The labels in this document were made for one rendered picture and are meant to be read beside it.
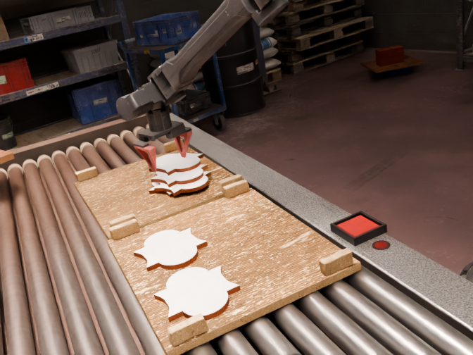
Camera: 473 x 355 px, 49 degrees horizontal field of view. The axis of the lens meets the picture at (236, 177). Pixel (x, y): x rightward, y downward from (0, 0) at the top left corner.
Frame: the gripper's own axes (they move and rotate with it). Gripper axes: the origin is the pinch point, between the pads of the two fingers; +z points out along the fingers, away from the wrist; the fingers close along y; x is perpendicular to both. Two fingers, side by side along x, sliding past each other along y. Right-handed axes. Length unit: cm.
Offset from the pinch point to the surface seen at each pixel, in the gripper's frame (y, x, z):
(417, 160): -222, -49, 98
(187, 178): 2.6, 10.3, 1.7
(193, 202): 6.6, 16.4, 4.9
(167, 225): 16.6, 19.4, 4.9
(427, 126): -283, -73, 98
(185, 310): 34, 47, 4
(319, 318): 21, 63, 7
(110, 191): 13.0, -10.3, 5.3
